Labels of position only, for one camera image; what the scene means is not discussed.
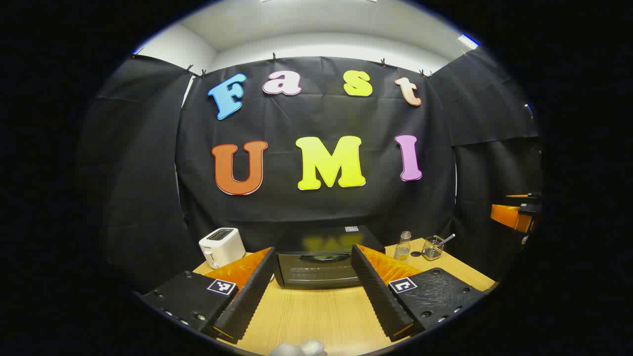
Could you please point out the clear glass bottle yellow label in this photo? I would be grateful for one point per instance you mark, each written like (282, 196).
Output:
(402, 249)

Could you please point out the black electric oven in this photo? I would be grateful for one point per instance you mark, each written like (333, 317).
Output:
(316, 277)

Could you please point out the ceiling light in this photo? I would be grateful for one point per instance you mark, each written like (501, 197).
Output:
(468, 41)

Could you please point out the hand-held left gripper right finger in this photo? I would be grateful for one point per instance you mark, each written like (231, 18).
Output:
(381, 296)

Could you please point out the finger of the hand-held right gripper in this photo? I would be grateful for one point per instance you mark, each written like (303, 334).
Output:
(504, 216)

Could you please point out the metal spoon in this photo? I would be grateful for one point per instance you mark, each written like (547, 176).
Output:
(447, 239)

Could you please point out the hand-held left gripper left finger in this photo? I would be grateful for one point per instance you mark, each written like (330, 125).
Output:
(247, 296)

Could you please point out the white toaster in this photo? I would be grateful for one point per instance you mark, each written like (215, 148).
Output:
(222, 247)

